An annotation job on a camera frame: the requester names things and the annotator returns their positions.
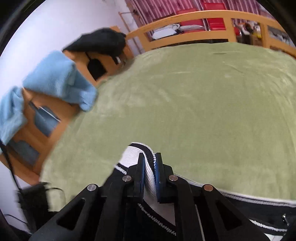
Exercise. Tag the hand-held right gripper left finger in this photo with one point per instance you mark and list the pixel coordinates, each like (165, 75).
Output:
(140, 178)

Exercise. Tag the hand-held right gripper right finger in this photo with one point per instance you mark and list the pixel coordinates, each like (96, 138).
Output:
(158, 178)

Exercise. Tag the green fleece blanket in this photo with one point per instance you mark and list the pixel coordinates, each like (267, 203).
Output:
(185, 104)

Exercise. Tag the dark bag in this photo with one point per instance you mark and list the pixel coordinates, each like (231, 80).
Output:
(34, 204)

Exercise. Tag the light blue fleece blanket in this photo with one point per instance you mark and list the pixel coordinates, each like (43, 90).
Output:
(57, 76)

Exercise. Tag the black garment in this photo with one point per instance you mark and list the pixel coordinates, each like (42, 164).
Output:
(99, 40)

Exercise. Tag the red chair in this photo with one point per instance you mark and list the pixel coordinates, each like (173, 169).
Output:
(215, 22)
(189, 22)

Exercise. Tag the red floral curtain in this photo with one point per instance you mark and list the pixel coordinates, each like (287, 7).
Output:
(242, 4)
(148, 14)

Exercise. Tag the desk clutter pile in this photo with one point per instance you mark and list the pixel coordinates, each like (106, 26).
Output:
(275, 32)

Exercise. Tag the wooden bed frame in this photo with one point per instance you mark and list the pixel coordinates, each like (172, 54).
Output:
(229, 30)

